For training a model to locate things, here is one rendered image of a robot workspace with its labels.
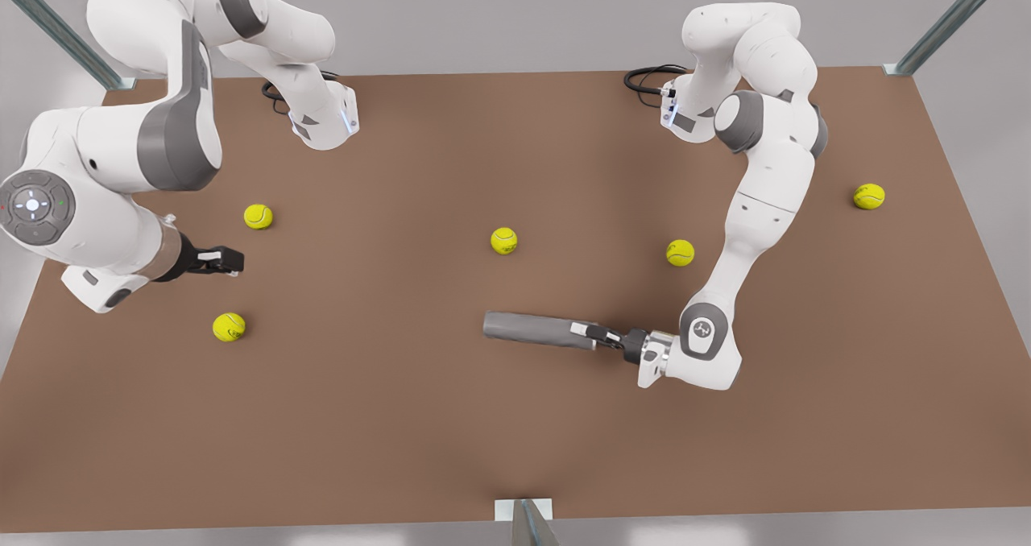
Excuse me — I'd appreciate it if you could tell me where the black cable loop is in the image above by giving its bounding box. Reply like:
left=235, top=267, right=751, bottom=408
left=260, top=70, right=342, bottom=117
left=623, top=64, right=690, bottom=113

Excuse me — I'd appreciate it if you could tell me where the grey tennis ball tube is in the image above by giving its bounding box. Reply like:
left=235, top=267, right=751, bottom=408
left=482, top=311, right=598, bottom=352

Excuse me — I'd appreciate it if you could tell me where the silver frame post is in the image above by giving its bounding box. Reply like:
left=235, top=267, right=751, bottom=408
left=494, top=498, right=559, bottom=546
left=0, top=0, right=136, bottom=92
left=883, top=0, right=1021, bottom=77

